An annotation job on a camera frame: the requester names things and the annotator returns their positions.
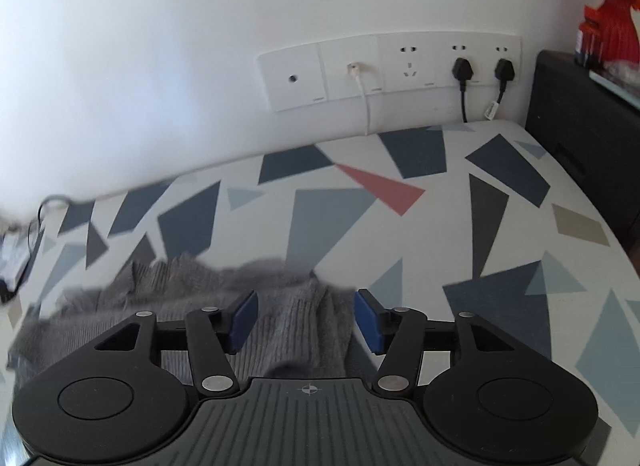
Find tagged black power plug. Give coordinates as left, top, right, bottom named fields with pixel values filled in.
left=482, top=58, right=516, bottom=121

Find grey knit sweater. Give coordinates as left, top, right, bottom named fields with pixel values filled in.
left=7, top=252, right=358, bottom=382

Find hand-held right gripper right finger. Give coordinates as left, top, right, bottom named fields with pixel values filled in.
left=354, top=289, right=516, bottom=393

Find white wall socket strip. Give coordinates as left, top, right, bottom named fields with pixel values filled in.
left=256, top=33, right=523, bottom=113

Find black cabinet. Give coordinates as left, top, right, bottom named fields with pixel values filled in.
left=525, top=50, right=640, bottom=267

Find white plug cable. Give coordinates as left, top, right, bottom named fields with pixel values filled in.
left=347, top=62, right=373, bottom=137

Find white papers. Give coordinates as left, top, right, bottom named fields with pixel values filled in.
left=0, top=231, right=32, bottom=287

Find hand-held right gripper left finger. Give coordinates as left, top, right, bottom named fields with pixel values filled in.
left=94, top=290, right=260, bottom=393

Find thick black cable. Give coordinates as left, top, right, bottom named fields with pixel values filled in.
left=37, top=194, right=96, bottom=227

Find geometric patterned tablecloth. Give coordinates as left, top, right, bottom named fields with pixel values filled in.
left=0, top=123, right=633, bottom=447

